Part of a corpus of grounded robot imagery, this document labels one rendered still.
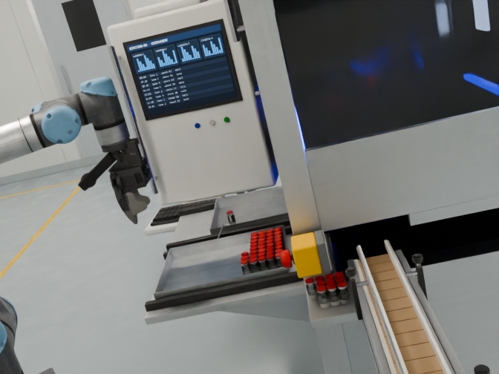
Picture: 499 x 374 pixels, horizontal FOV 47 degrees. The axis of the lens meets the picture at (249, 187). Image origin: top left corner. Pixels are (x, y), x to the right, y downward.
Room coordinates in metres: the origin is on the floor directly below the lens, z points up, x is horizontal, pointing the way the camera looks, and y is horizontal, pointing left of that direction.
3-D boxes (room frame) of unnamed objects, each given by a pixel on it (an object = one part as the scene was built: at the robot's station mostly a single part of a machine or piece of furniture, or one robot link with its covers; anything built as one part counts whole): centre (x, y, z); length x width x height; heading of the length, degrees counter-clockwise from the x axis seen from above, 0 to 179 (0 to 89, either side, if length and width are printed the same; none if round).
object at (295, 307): (1.34, 0.09, 0.80); 0.34 x 0.03 x 0.13; 84
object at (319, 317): (1.13, -0.13, 0.87); 0.14 x 0.13 x 0.02; 84
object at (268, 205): (1.75, -0.03, 0.90); 0.34 x 0.26 x 0.04; 84
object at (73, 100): (1.33, 0.38, 1.39); 0.11 x 0.11 x 0.08; 15
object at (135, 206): (1.35, 0.28, 1.13); 0.06 x 0.03 x 0.09; 83
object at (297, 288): (1.58, 0.05, 0.87); 0.70 x 0.48 x 0.02; 174
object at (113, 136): (1.37, 0.28, 1.32); 0.08 x 0.08 x 0.05
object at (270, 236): (1.40, -0.02, 0.90); 0.18 x 0.02 x 0.05; 174
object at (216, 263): (1.42, 0.12, 0.90); 0.34 x 0.26 x 0.04; 84
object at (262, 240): (1.41, 0.01, 0.90); 0.18 x 0.02 x 0.05; 174
